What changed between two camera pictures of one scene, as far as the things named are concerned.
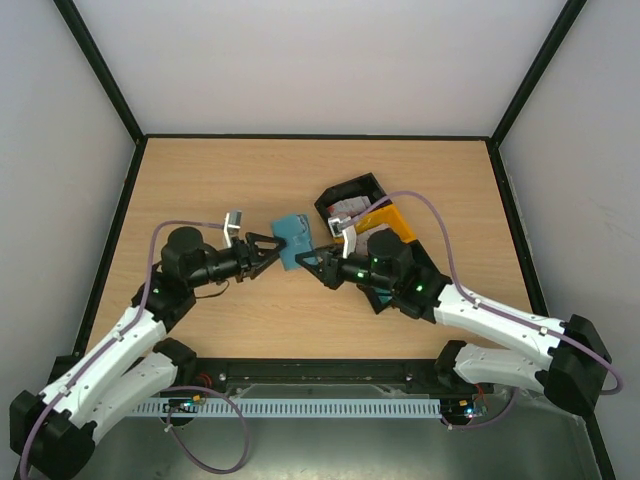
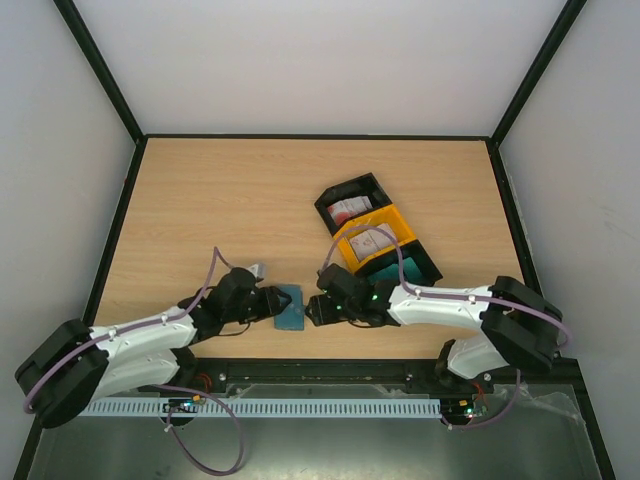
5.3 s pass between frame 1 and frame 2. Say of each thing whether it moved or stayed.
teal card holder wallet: moved
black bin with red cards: stayed
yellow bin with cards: stayed
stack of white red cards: stayed
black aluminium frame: stayed
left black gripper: moved
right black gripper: moved
